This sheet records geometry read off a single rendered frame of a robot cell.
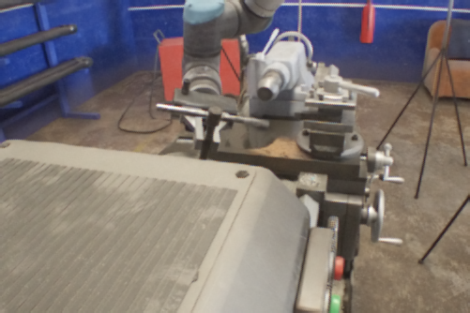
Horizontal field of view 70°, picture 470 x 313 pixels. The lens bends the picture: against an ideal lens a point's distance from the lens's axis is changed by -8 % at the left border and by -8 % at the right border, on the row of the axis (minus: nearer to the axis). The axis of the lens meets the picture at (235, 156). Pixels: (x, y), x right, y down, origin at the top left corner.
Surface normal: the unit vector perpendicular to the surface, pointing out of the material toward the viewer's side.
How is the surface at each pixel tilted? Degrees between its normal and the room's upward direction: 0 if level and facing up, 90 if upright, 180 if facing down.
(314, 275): 0
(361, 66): 90
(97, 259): 0
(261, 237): 45
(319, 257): 0
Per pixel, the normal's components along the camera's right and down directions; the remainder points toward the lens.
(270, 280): 0.64, -0.55
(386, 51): -0.29, 0.48
